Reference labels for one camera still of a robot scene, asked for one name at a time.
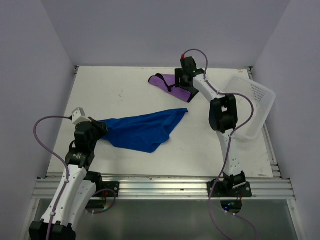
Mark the blue towel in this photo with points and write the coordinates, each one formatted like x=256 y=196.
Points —
x=143 y=133

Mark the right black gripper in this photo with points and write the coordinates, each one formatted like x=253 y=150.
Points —
x=179 y=73

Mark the white plastic basket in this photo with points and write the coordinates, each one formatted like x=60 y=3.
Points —
x=262 y=99

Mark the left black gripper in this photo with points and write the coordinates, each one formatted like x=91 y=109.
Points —
x=101 y=126

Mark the purple towel black trim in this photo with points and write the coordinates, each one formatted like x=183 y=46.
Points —
x=167 y=83

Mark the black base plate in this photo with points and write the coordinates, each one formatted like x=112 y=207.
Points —
x=222 y=191
x=110 y=189

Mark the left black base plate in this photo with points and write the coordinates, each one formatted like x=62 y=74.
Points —
x=110 y=189

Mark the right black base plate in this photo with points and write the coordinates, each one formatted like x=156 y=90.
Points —
x=222 y=191

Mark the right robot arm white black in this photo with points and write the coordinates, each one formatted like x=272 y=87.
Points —
x=223 y=119

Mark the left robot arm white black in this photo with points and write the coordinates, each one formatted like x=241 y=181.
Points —
x=77 y=185

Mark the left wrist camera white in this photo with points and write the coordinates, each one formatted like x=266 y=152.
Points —
x=78 y=116

